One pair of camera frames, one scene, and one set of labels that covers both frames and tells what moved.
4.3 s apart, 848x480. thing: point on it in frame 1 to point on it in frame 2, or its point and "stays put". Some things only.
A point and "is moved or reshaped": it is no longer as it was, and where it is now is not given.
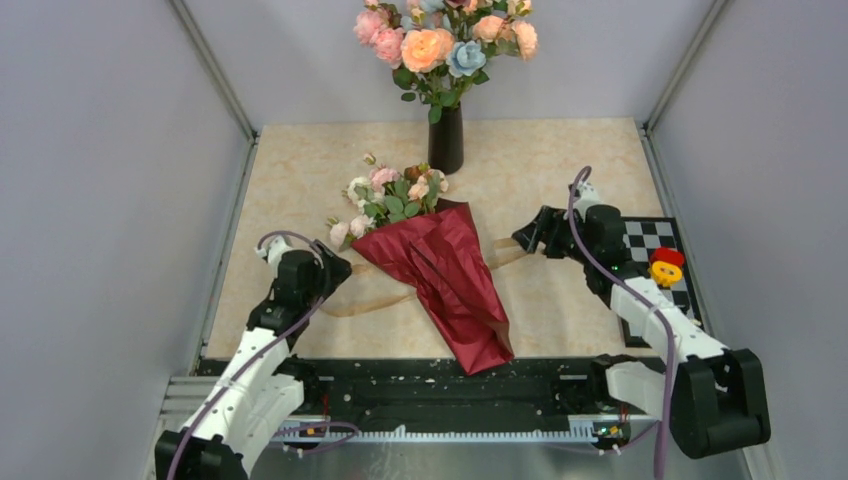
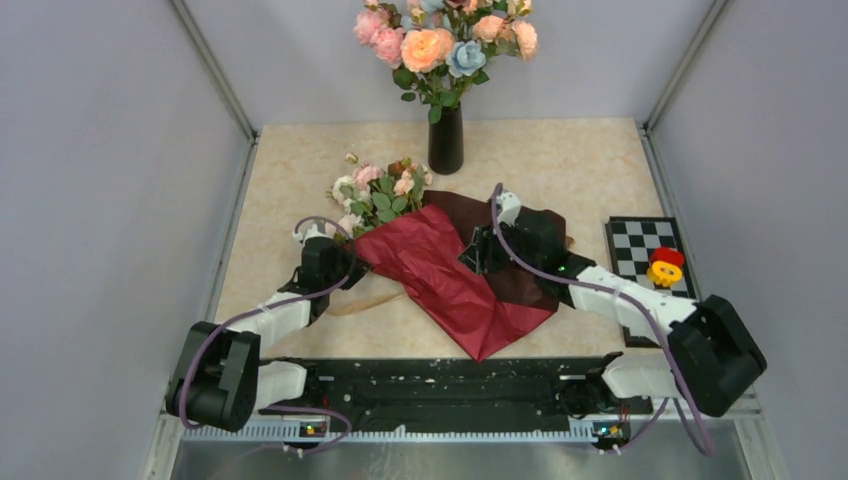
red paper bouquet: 442,252 is moved or reshaped
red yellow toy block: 666,265 stays put
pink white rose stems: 385,196 is moved or reshaped
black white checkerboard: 642,236 stays put
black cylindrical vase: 446,141 stays put
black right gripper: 544,229 to 483,248
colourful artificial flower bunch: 439,46 stays put
